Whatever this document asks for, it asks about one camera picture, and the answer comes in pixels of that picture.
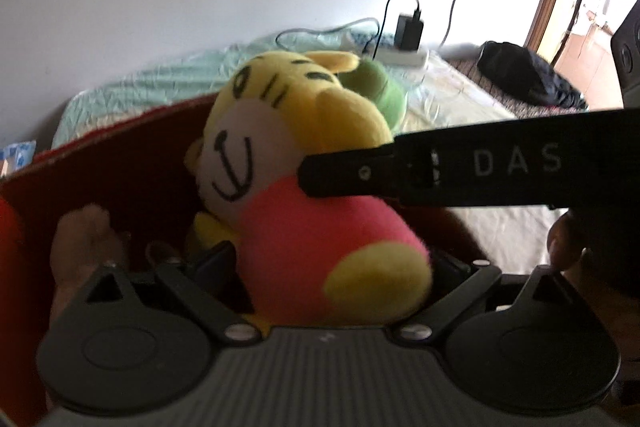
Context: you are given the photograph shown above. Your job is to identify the green patterned bed sheet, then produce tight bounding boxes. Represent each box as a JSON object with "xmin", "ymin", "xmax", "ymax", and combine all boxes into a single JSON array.
[{"xmin": 51, "ymin": 28, "xmax": 569, "ymax": 278}]

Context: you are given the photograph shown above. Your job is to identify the black bag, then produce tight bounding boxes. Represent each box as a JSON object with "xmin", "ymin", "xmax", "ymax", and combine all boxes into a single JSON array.
[{"xmin": 476, "ymin": 41, "xmax": 588, "ymax": 110}]

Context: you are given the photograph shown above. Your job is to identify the green plush toy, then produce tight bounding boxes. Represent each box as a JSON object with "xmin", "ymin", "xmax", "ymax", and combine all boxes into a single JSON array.
[{"xmin": 337, "ymin": 57, "xmax": 407, "ymax": 131}]

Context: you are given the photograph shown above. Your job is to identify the black charger cable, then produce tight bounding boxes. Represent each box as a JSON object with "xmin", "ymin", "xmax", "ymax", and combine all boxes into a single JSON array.
[{"xmin": 274, "ymin": 0, "xmax": 422, "ymax": 58}]

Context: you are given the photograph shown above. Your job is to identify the red cardboard box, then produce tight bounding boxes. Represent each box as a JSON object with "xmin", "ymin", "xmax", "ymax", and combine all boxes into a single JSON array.
[{"xmin": 1, "ymin": 95, "xmax": 215, "ymax": 426}]

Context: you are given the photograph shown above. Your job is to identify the yellow tiger plush toy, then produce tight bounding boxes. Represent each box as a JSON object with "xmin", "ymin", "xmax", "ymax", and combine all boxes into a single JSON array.
[{"xmin": 183, "ymin": 50, "xmax": 434, "ymax": 341}]

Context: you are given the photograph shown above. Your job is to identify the white power strip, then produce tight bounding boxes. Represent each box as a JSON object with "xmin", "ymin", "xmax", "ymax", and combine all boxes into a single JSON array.
[{"xmin": 341, "ymin": 31, "xmax": 430, "ymax": 68}]

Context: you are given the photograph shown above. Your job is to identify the black power adapter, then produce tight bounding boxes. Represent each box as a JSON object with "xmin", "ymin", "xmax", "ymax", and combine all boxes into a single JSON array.
[{"xmin": 394, "ymin": 9, "xmax": 424, "ymax": 52}]

